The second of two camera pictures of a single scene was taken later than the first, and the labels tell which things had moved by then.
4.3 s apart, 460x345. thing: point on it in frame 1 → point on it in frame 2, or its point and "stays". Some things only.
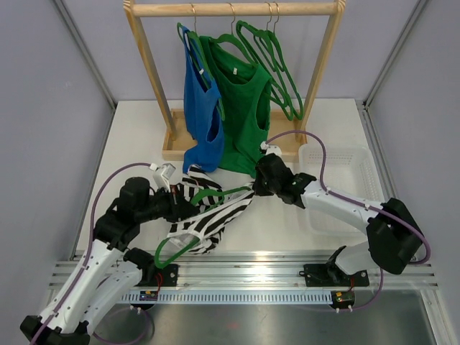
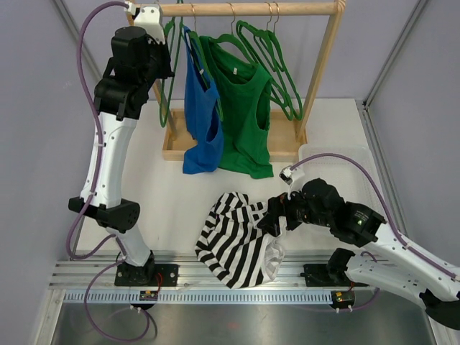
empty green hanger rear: x=270 y=47 stays
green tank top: x=246 y=94 stays
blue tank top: x=205 y=144 stays
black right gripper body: x=264 y=187 → x=293 y=208
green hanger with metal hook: x=218 y=203 → x=168 y=33
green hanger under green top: x=231 y=38 stays
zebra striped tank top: x=201 y=233 → x=234 y=249
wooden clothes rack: x=289 y=131 stays
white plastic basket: x=349 y=172 stays
